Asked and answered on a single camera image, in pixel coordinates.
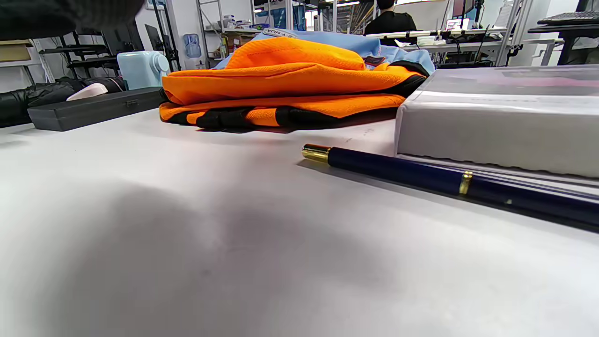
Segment person's right hand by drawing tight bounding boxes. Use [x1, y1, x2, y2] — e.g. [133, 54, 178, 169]
[0, 0, 146, 41]

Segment dark grey pencil case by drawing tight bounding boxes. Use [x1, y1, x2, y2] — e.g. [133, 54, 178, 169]
[28, 87, 168, 132]

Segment orange and blue school bag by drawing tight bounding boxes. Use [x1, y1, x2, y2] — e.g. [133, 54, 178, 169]
[159, 29, 436, 132]

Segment navy blue pen gold trim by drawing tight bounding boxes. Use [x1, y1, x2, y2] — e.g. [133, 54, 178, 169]
[302, 144, 599, 233]

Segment sunset cover notebook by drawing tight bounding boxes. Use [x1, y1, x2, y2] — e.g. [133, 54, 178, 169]
[394, 65, 599, 189]

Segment black monitor stands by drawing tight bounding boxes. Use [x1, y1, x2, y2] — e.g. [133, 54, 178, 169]
[39, 19, 182, 79]

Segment small white pink clip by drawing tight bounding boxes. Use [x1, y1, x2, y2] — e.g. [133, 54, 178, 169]
[66, 83, 109, 102]

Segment light blue pencil sharpener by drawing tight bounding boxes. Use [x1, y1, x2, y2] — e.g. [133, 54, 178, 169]
[117, 51, 170, 90]

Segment blue water jug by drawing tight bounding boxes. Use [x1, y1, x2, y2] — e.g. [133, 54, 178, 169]
[183, 33, 203, 59]

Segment metal shelf rack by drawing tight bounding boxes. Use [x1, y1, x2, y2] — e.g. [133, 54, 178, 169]
[197, 0, 302, 62]

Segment black keyboard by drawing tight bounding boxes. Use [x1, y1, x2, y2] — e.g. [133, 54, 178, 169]
[537, 11, 599, 27]

